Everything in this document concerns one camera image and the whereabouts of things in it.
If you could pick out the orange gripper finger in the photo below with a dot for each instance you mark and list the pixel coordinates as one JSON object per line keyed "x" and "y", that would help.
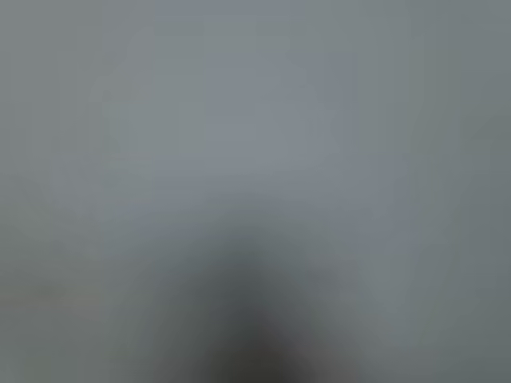
{"x": 255, "y": 339}

